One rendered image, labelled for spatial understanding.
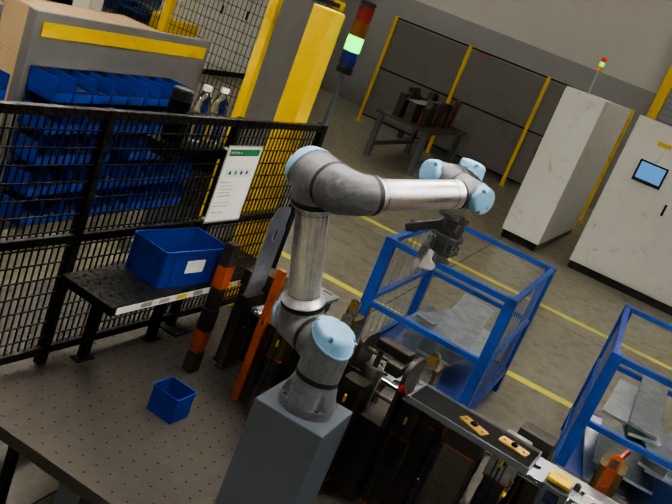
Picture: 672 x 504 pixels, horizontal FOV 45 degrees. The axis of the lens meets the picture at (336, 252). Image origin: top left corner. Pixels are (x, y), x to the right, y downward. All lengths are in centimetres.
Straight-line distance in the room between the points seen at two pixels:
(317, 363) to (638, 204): 849
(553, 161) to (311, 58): 729
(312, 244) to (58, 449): 92
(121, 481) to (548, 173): 855
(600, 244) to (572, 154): 114
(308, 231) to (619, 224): 851
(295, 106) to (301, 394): 154
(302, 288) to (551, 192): 842
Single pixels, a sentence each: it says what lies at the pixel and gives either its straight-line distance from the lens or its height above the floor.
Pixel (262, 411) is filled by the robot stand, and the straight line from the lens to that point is 208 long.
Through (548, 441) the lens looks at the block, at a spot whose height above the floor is 103.
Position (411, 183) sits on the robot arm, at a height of 173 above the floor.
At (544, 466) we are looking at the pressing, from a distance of 266.
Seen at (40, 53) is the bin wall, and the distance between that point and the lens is 426.
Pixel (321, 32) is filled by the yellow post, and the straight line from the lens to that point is 326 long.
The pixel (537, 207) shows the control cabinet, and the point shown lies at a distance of 1039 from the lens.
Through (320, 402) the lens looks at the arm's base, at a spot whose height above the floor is 115.
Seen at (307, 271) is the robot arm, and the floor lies 143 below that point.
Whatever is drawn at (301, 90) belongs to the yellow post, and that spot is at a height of 167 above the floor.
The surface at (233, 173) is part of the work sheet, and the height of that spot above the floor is 134.
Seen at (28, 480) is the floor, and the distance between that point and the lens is 342.
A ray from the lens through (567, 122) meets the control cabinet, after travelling 1030.
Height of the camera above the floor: 209
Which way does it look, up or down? 17 degrees down
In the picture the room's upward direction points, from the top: 22 degrees clockwise
